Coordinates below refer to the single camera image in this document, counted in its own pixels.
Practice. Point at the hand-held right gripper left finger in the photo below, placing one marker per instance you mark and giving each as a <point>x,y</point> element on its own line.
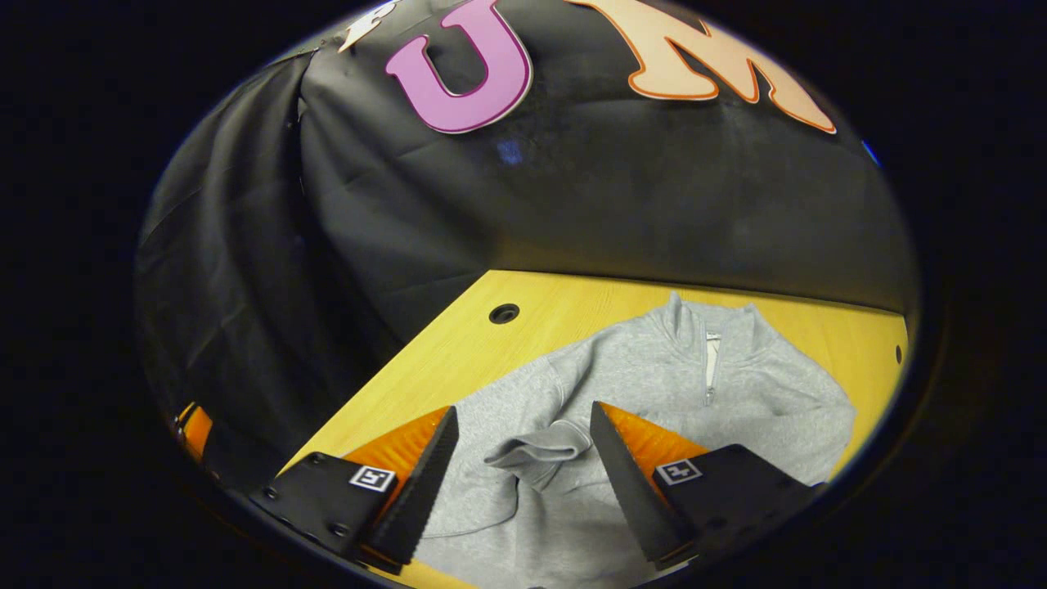
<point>417,491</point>

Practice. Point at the grey zip-neck sweatshirt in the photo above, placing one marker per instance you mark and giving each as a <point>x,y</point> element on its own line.
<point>761,409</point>

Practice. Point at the black backdrop cloth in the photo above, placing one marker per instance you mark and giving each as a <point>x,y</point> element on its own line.
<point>613,188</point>

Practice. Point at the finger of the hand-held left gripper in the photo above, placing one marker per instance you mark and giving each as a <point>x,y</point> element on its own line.
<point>196,429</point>

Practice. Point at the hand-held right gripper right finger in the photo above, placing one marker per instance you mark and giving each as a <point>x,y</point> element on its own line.
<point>630,483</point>

